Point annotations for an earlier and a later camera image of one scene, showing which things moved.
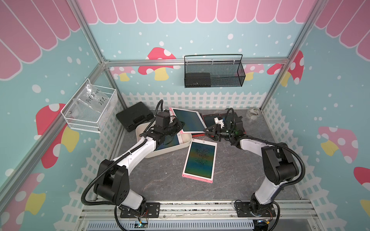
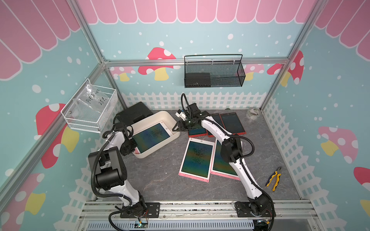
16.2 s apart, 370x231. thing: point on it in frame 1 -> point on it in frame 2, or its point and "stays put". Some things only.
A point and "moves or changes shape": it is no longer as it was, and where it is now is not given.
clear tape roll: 253,113 stays put
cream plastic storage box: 187,137 moves or changes shape
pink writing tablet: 200,160 stays put
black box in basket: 197,80 stays put
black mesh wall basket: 213,70 stays put
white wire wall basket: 90,108 stays put
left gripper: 178,126 -> 134,145
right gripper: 216,133 -> 180,123
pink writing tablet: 171,140 moves or changes shape
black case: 135,115 stays put
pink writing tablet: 192,121 moves or changes shape
